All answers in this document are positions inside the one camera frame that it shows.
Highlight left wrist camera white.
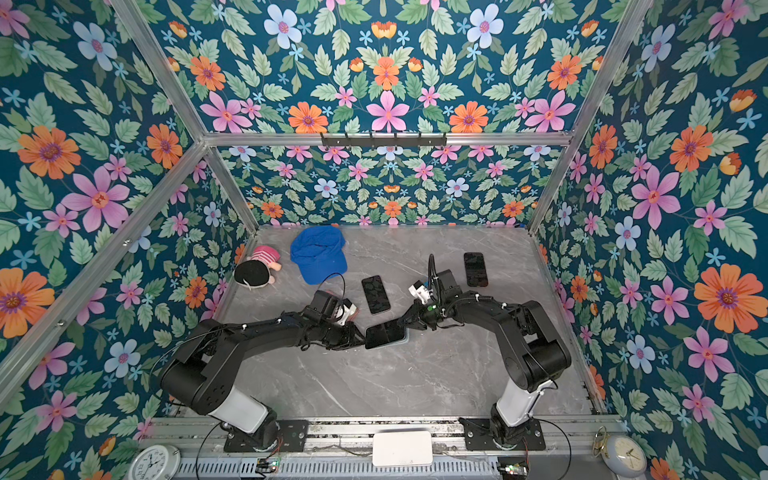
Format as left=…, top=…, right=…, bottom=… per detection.
left=336, top=299, right=358, bottom=326

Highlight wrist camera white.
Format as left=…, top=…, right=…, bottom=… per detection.
left=336, top=299, right=358, bottom=326
left=408, top=281, right=432, bottom=305

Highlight black hook bar on frame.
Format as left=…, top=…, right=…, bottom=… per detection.
left=320, top=133, right=448, bottom=148

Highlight blue baseball cap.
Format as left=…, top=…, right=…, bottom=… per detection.
left=290, top=226, right=348, bottom=285

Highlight cream alarm clock right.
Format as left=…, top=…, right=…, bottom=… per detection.
left=592, top=426, right=648, bottom=479

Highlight plush doll pink hat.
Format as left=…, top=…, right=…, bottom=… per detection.
left=234, top=245, right=282, bottom=289

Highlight black phone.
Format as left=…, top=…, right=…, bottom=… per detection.
left=361, top=275, right=391, bottom=315
left=364, top=319, right=409, bottom=350
left=463, top=252, right=489, bottom=288

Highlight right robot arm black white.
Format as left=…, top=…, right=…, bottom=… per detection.
left=396, top=270, right=572, bottom=449

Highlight white round clock left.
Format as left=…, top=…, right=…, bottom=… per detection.
left=127, top=445, right=181, bottom=480

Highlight white box on rail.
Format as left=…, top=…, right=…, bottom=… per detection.
left=372, top=430, right=434, bottom=467

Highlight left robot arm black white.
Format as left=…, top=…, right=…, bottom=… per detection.
left=159, top=291, right=365, bottom=451

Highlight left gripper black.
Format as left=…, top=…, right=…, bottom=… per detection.
left=318, top=320, right=371, bottom=351

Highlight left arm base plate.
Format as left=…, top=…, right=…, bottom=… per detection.
left=223, top=420, right=310, bottom=453

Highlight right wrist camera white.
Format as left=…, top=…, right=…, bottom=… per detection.
left=408, top=281, right=432, bottom=305

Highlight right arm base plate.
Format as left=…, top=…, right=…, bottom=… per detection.
left=458, top=417, right=546, bottom=451

